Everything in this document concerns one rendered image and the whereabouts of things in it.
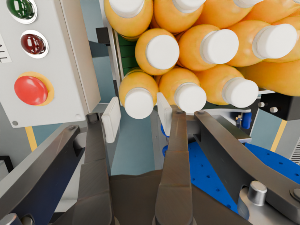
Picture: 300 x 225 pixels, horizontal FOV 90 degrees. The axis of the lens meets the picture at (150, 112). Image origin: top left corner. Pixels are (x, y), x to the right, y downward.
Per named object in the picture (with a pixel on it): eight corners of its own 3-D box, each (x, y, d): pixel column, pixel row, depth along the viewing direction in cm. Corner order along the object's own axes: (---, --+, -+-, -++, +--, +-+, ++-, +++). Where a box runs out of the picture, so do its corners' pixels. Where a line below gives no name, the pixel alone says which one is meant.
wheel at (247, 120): (240, 131, 38) (249, 132, 37) (243, 114, 37) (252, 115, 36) (242, 123, 42) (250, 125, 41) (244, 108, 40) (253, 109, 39)
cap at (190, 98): (169, 95, 22) (172, 99, 20) (190, 77, 21) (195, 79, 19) (185, 113, 23) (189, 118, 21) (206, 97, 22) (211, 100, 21)
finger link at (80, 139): (102, 147, 13) (68, 151, 13) (111, 122, 18) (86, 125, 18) (98, 132, 13) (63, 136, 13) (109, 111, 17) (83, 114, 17)
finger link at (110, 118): (114, 143, 15) (106, 143, 15) (121, 116, 22) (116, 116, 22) (108, 115, 14) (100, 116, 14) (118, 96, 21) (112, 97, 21)
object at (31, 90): (26, 104, 19) (19, 107, 18) (14, 76, 18) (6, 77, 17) (54, 101, 20) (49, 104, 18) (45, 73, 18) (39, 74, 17)
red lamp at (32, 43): (29, 56, 17) (22, 56, 16) (22, 34, 17) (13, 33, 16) (48, 54, 18) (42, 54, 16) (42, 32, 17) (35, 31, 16)
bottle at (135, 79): (137, 60, 37) (136, 66, 20) (157, 79, 39) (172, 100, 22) (119, 81, 39) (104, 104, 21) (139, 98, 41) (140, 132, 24)
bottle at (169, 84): (147, 77, 39) (154, 95, 22) (168, 57, 37) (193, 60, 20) (164, 96, 41) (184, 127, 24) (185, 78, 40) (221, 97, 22)
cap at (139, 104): (137, 82, 21) (137, 85, 19) (157, 100, 22) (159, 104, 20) (119, 102, 22) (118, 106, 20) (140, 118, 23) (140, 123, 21)
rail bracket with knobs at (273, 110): (248, 107, 45) (278, 122, 35) (252, 83, 42) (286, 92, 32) (280, 104, 45) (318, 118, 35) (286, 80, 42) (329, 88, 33)
